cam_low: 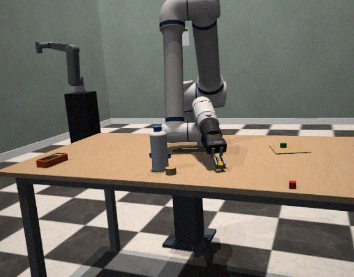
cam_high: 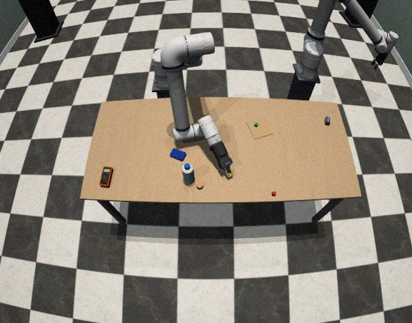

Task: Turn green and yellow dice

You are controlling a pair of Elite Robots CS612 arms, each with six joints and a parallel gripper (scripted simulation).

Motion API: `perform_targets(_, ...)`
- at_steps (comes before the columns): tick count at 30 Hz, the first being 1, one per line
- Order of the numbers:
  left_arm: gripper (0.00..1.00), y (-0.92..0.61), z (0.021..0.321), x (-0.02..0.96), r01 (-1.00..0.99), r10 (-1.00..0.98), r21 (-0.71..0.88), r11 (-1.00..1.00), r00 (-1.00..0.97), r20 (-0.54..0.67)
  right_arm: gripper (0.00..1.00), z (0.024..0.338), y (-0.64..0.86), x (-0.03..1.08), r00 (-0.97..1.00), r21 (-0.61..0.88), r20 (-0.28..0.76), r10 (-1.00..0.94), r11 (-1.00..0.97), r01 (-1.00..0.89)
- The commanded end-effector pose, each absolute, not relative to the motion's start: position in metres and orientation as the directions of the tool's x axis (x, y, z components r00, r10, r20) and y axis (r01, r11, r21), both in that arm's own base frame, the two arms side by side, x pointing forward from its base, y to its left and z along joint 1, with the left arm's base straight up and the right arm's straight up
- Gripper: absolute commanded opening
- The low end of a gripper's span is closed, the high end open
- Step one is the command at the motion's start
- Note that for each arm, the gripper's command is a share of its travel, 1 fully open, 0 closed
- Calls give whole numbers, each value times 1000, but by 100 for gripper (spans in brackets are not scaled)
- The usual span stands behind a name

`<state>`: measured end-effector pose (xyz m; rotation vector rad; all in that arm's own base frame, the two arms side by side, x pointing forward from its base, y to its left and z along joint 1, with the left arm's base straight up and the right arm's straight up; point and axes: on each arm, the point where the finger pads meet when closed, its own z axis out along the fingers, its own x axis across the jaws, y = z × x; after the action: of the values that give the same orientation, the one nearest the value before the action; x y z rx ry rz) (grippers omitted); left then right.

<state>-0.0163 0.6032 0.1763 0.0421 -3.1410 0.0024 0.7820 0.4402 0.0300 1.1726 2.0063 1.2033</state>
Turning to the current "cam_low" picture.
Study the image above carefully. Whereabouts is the short brown cylinder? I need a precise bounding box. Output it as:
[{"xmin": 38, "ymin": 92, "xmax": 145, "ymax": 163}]
[{"xmin": 166, "ymin": 166, "xmax": 177, "ymax": 175}]

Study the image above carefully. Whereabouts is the red die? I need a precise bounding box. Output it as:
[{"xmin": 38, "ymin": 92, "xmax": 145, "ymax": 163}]
[{"xmin": 289, "ymin": 181, "xmax": 296, "ymax": 189}]

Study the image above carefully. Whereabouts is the tan mat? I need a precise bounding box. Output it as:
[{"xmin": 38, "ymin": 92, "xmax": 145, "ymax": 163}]
[{"xmin": 269, "ymin": 144, "xmax": 311, "ymax": 154}]

